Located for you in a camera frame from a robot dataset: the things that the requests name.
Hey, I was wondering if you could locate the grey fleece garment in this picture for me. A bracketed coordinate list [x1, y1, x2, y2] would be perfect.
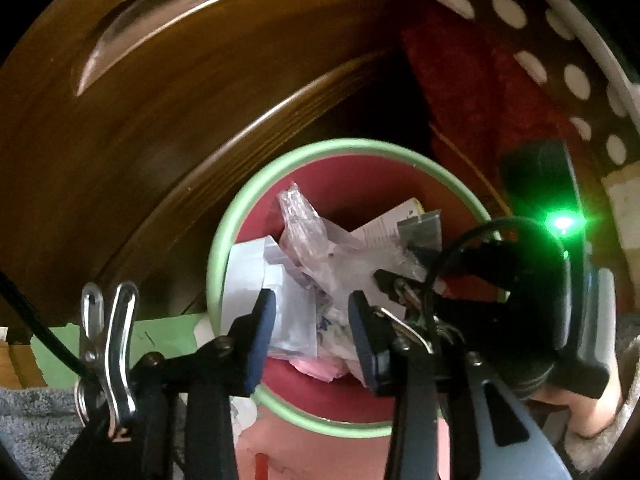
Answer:
[0, 385, 86, 480]

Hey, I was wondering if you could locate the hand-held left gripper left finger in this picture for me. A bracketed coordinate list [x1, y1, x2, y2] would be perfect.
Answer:
[50, 289, 277, 480]

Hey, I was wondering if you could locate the green mat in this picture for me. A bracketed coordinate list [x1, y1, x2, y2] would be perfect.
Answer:
[30, 312, 213, 386]

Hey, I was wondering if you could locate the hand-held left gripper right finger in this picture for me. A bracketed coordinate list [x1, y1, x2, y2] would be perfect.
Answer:
[348, 289, 572, 480]

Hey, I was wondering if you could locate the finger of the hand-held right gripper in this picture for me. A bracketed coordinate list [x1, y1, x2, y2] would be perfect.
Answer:
[374, 267, 496, 351]

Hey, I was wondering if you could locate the person's right hand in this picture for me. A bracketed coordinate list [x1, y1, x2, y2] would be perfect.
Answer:
[530, 355, 623, 438]

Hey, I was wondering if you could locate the cream patterned sheet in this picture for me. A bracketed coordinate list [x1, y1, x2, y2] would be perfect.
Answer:
[600, 167, 640, 311]

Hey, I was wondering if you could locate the brown white dotted blanket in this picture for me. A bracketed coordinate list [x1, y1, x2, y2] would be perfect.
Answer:
[425, 0, 640, 166]

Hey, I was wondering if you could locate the red cloth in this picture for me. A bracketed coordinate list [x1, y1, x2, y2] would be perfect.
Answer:
[400, 0, 596, 221]

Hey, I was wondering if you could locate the white paper carton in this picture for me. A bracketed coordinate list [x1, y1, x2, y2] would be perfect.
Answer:
[227, 239, 321, 358]

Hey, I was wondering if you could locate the black braided cable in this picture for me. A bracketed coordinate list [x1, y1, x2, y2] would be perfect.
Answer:
[427, 216, 551, 286]
[0, 270, 86, 376]

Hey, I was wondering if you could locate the white printed wrapper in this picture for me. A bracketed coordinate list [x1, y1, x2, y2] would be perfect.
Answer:
[315, 305, 363, 361]

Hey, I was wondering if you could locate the white crumpled tissue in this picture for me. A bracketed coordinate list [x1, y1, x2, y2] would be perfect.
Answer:
[231, 394, 262, 436]

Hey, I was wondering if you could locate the patterned clear plastic bag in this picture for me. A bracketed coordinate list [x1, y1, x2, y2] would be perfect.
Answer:
[277, 185, 426, 301]

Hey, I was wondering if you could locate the green rimmed red bin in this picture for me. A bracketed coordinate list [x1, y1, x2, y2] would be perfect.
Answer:
[206, 137, 511, 440]

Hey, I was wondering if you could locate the dark wooden nightstand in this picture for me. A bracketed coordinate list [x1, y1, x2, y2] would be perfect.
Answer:
[0, 0, 431, 326]

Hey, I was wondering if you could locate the silver foil packet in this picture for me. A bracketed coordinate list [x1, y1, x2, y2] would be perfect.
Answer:
[397, 211, 443, 251]

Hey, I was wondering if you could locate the metal spring clip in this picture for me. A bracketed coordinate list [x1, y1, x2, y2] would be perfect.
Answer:
[75, 281, 140, 441]

